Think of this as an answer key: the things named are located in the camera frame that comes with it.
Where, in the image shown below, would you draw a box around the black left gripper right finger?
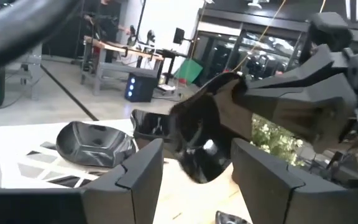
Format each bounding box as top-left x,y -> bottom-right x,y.
231,138 -> 358,224

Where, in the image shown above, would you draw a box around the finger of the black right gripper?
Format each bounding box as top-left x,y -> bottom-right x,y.
246,43 -> 352,90
232,80 -> 358,154

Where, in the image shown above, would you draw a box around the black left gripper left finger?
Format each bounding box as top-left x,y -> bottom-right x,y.
0,139 -> 164,224

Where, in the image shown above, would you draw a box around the black wavy square mini plate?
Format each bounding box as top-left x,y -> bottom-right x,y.
130,108 -> 175,150

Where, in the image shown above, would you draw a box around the green plant in black pot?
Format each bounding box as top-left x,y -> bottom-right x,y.
250,113 -> 306,167

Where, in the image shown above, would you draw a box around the green board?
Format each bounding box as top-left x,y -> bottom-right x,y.
174,58 -> 204,85

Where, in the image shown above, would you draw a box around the black computer tower blue lights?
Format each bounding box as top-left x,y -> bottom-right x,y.
124,72 -> 158,103

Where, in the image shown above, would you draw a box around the black monitor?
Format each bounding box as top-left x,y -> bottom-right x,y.
172,27 -> 186,45

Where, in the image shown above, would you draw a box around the white rolling cart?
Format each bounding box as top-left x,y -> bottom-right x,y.
158,83 -> 177,94

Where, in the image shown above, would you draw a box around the black desk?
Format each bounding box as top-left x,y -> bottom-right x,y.
155,49 -> 188,85

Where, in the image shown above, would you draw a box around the grey workbench wooden top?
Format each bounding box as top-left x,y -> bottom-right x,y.
81,35 -> 165,96

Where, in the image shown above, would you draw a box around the black blurred foreground object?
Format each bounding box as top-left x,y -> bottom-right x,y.
0,0 -> 80,75

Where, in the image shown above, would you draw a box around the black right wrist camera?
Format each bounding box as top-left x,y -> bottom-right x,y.
299,11 -> 354,65

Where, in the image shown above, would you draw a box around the yellow hanging cable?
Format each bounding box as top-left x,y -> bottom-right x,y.
231,0 -> 288,73

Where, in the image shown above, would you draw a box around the white wire shelf rack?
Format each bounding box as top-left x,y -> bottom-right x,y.
0,119 -> 173,189

